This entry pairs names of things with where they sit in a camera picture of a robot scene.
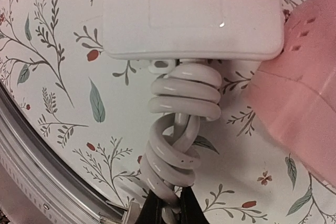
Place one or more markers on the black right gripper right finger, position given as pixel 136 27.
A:
pixel 190 209

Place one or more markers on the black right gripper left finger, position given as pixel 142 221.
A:
pixel 151 212

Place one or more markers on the pink cube socket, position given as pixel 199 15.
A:
pixel 293 95

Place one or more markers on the floral tablecloth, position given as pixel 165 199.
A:
pixel 57 44

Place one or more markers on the aluminium table edge rail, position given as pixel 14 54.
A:
pixel 63 162

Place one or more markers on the white power strip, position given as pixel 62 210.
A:
pixel 192 29

